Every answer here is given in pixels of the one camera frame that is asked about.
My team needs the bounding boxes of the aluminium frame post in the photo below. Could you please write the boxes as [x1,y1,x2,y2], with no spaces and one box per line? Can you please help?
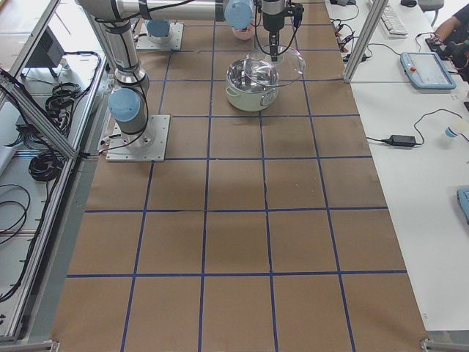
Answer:
[343,0,388,83]

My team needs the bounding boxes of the coiled black cables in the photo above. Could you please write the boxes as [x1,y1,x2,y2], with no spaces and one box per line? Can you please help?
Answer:
[28,150,62,183]

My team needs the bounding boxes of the pale green cooking pot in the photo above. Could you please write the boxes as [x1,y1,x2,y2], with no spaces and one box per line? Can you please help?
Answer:
[226,59,278,112]

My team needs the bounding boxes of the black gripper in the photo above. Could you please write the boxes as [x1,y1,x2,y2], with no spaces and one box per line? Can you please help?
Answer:
[261,0,303,62]

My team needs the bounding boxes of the person forearm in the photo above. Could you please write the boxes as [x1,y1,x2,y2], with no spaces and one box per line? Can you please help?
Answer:
[435,16,462,41]

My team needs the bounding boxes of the glass pot lid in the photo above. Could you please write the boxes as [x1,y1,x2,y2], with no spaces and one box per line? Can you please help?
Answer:
[243,45,306,87]

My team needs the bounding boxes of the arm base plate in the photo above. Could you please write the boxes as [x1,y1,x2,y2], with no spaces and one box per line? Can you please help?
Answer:
[106,115,171,162]
[136,20,184,51]

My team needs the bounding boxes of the pink bowl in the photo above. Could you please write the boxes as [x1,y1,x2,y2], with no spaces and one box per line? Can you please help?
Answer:
[232,25,254,41]

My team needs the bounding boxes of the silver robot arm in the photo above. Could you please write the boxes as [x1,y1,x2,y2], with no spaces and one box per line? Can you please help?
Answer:
[79,1,305,161]
[145,20,171,40]

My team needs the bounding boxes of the blue teach pendant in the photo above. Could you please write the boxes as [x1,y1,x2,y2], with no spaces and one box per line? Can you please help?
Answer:
[399,52,457,90]
[457,187,469,223]

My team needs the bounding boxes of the paper cup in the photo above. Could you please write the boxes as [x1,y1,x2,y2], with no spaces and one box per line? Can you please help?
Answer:
[445,119,468,141]

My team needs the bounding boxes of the black power adapter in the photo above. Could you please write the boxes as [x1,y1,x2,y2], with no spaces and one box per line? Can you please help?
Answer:
[380,135,418,147]

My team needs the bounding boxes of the white keyboard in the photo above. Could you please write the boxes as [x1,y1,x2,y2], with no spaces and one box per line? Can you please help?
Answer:
[380,5,408,39]

